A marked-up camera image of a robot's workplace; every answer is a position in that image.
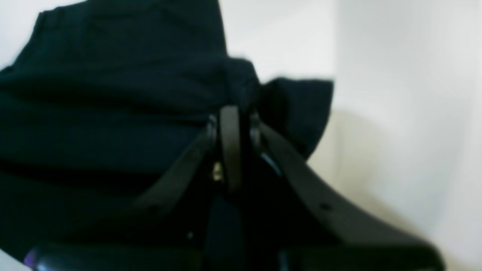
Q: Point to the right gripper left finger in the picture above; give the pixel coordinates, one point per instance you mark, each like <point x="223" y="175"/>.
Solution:
<point x="166" y="227"/>

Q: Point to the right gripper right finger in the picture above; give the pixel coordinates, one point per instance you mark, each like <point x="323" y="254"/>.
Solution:
<point x="296" y="222"/>

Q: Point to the black T-shirt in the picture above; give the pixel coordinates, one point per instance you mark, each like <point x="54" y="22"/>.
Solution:
<point x="105" y="96"/>

